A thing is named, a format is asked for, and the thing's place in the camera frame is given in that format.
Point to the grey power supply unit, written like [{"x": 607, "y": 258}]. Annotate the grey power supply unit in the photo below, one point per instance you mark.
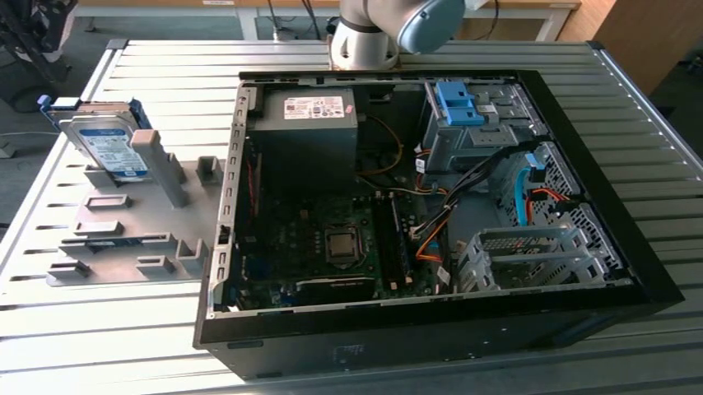
[{"x": 307, "y": 144}]

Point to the dark blue RAM stick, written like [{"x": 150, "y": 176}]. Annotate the dark blue RAM stick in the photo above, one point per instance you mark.
[{"x": 112, "y": 242}]

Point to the grey floor box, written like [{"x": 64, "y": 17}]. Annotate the grey floor box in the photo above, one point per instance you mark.
[{"x": 6, "y": 150}]

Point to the silver CPU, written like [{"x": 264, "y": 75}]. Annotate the silver CPU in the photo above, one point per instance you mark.
[{"x": 341, "y": 243}]

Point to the blue plastic drive latch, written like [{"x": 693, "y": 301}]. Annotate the blue plastic drive latch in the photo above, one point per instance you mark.
[{"x": 458, "y": 115}]

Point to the silver drive cage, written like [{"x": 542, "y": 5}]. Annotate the silver drive cage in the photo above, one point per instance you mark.
[{"x": 483, "y": 140}]

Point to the wooden cabinet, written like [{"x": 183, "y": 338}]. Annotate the wooden cabinet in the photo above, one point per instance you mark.
[{"x": 649, "y": 41}]

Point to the black graphics card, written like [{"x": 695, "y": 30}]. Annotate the black graphics card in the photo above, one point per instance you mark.
[{"x": 335, "y": 290}]

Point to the green motherboard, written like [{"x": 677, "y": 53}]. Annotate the green motherboard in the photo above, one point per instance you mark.
[{"x": 297, "y": 230}]

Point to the black RAM stick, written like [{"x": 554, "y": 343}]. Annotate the black RAM stick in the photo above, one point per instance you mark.
[{"x": 399, "y": 243}]

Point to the hard disk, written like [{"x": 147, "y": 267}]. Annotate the hard disk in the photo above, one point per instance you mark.
[{"x": 107, "y": 148}]

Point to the grey parts rack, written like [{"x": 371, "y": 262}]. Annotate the grey parts rack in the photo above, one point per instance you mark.
[{"x": 143, "y": 222}]

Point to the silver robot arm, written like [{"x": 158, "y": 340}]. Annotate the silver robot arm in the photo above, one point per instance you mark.
[{"x": 362, "y": 45}]

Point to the black PC case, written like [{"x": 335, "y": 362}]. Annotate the black PC case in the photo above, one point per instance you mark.
[{"x": 385, "y": 341}]

